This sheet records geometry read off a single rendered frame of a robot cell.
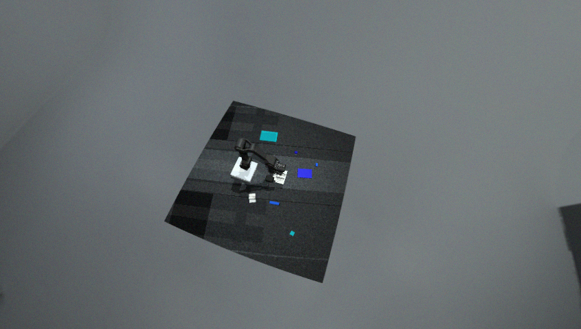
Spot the blue flat rectangular plate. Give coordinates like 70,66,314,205
297,169,312,178

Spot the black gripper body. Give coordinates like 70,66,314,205
265,168,275,182

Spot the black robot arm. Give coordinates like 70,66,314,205
234,138,286,175

